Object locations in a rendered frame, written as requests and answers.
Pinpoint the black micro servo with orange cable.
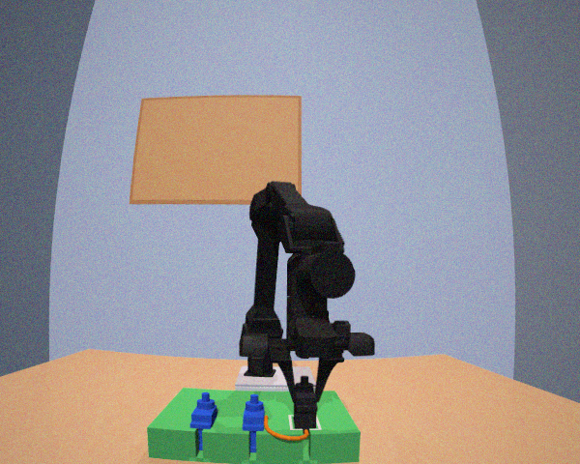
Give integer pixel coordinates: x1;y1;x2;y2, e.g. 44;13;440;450
264;376;318;441

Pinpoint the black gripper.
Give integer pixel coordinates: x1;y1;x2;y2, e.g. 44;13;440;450
239;296;375;403

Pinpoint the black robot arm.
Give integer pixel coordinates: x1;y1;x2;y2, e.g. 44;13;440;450
241;181;356;377

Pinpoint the green rectangular block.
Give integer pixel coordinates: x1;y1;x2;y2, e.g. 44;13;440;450
147;388;361;464

